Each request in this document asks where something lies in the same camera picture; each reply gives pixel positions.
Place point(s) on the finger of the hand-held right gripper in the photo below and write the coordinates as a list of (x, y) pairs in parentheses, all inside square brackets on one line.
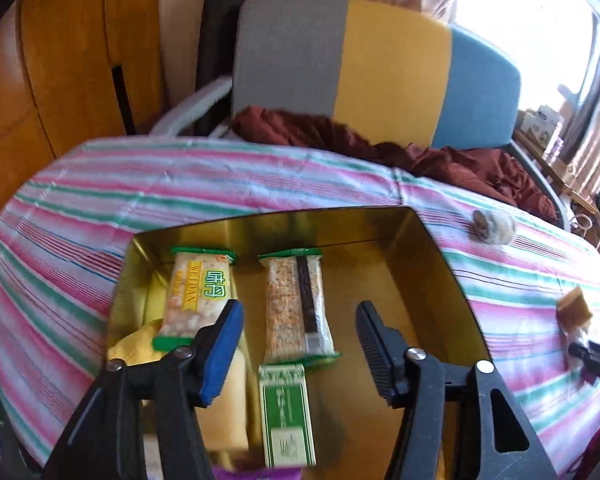
[(592, 355)]

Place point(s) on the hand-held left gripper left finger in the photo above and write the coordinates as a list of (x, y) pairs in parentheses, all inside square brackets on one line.
[(225, 355)]

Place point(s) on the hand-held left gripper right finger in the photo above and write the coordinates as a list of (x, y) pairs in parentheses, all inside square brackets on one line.
[(372, 350)]

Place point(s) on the yellow plush toy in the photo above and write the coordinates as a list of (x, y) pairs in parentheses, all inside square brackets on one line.
[(575, 310)]

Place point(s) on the yellow label cracker packet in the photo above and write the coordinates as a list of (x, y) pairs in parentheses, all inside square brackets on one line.
[(195, 290)]

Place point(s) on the dark stripe cracker packet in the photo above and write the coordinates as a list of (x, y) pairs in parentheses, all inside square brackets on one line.
[(285, 310)]

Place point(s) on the gold tin box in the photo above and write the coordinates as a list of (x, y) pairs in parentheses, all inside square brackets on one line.
[(380, 270)]

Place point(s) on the green carton box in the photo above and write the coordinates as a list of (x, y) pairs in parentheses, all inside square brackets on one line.
[(285, 410)]

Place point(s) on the purple snack packet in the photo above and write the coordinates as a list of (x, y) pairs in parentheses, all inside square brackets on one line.
[(255, 474)]

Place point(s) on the wooden side table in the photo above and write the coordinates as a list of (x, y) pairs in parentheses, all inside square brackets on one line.
[(577, 197)]

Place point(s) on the white tape roll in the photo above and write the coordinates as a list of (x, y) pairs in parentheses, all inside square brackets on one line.
[(495, 227)]

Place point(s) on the striped bed sheet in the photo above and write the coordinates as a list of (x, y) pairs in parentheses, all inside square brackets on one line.
[(230, 180)]

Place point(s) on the maroon cloth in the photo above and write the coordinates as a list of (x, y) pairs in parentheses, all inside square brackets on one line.
[(430, 160)]

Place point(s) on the white carton box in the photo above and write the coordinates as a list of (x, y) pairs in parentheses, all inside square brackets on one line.
[(545, 122)]

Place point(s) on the grey yellow blue chair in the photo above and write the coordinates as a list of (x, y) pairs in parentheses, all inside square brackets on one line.
[(390, 60)]

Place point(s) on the black rolled mat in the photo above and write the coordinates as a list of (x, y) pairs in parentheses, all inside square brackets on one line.
[(220, 35)]

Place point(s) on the wooden wardrobe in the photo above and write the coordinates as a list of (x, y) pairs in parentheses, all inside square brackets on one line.
[(70, 60)]

